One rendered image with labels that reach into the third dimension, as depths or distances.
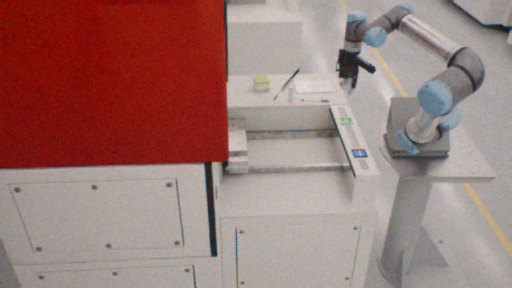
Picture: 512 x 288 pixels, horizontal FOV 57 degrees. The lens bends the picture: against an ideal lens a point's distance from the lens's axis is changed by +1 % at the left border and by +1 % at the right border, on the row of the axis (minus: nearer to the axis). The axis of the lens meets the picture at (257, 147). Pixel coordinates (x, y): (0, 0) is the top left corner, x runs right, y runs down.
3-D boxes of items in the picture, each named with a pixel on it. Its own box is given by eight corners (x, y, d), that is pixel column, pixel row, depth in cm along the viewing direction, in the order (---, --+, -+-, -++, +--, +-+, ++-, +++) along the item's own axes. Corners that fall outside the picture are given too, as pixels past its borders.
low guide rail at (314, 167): (226, 174, 202) (225, 168, 200) (226, 171, 204) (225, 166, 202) (339, 171, 205) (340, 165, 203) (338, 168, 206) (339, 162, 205)
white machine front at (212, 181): (211, 256, 163) (204, 164, 141) (215, 132, 230) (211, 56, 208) (220, 256, 163) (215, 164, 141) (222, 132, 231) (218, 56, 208)
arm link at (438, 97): (437, 141, 201) (481, 83, 150) (409, 160, 199) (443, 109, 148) (419, 120, 205) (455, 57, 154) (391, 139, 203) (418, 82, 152)
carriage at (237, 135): (229, 173, 198) (229, 168, 196) (229, 128, 228) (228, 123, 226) (248, 173, 198) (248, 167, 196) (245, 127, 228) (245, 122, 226)
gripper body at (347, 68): (335, 72, 203) (338, 46, 196) (354, 72, 203) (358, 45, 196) (338, 80, 196) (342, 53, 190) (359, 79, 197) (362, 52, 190)
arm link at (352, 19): (355, 17, 180) (343, 10, 186) (352, 44, 186) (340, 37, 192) (372, 14, 182) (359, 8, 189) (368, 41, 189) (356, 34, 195)
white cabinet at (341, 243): (226, 344, 226) (219, 219, 180) (226, 209, 305) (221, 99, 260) (357, 338, 229) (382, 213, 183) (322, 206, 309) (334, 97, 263)
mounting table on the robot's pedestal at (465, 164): (453, 144, 246) (459, 123, 239) (488, 199, 210) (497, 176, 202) (367, 144, 246) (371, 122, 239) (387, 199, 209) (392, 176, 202)
